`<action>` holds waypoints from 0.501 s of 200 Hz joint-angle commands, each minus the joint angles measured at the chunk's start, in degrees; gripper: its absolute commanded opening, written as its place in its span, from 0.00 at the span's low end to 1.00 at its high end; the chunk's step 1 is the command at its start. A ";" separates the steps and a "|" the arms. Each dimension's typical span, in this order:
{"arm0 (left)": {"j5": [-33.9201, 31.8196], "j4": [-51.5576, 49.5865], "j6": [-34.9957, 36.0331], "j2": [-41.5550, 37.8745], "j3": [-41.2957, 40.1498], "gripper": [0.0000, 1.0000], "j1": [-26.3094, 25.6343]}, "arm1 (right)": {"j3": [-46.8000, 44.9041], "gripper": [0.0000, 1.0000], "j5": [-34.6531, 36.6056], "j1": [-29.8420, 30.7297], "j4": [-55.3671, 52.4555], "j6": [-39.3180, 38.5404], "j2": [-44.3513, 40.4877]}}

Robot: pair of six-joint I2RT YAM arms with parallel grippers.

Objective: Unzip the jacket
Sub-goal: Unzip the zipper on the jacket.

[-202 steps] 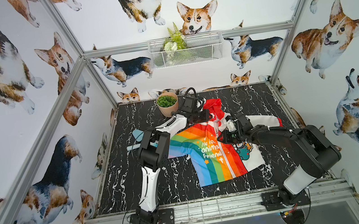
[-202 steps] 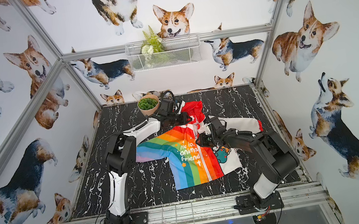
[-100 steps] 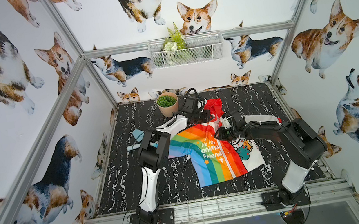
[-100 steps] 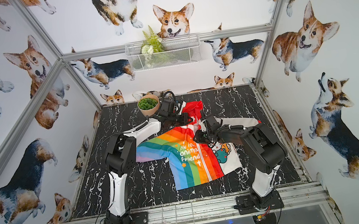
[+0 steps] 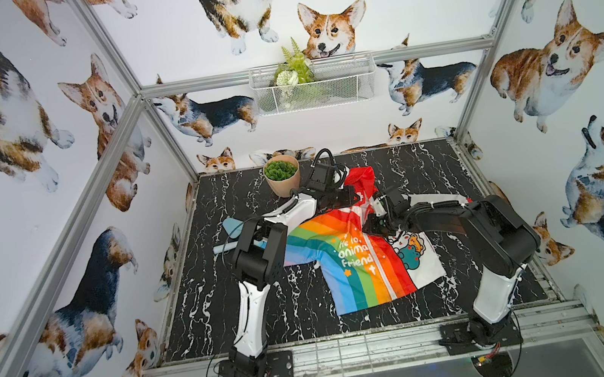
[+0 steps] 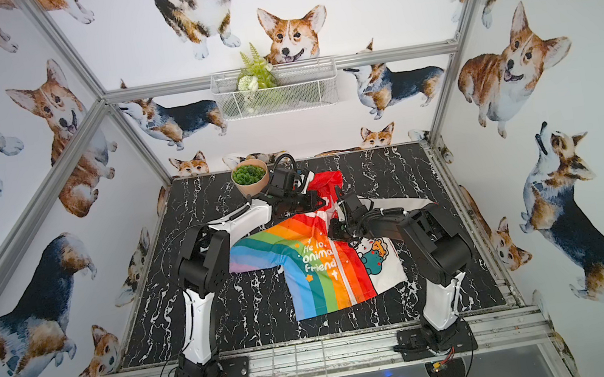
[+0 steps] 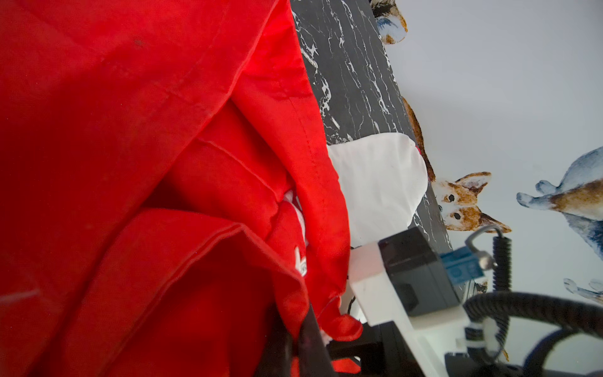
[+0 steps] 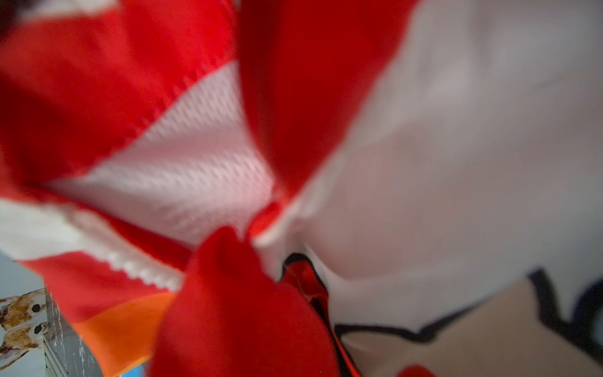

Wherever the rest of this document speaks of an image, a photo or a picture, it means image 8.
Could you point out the rainbow hooded kids jacket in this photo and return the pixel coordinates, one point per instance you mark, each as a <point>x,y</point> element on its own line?
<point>310,188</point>

